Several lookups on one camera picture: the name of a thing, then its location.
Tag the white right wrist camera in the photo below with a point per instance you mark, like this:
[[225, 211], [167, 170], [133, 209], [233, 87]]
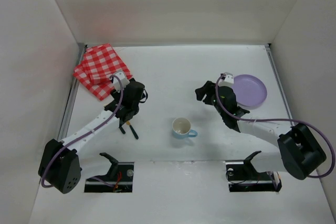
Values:
[[226, 80]]

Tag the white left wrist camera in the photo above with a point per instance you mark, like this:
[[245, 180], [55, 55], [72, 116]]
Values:
[[119, 80]]

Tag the red checkered cloth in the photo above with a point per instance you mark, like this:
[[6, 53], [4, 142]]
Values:
[[97, 65]]

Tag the black handled gold fork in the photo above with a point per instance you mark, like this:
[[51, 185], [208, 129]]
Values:
[[132, 130]]

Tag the light blue mug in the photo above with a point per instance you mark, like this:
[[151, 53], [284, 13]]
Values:
[[181, 129]]

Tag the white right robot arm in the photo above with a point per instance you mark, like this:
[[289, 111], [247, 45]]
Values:
[[298, 152]]

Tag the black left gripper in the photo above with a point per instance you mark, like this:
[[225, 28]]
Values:
[[126, 116]]

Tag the purple plastic plate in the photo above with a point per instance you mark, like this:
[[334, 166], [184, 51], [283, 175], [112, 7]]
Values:
[[250, 91]]

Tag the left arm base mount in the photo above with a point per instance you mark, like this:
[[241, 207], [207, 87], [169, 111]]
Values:
[[117, 179]]

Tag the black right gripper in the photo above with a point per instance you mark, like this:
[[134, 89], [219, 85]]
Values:
[[209, 95]]

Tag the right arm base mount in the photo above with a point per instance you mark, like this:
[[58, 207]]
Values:
[[243, 177]]

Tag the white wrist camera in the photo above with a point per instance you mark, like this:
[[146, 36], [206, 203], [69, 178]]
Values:
[[226, 80], [119, 80]]

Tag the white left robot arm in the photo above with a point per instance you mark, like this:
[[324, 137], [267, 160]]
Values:
[[63, 164]]

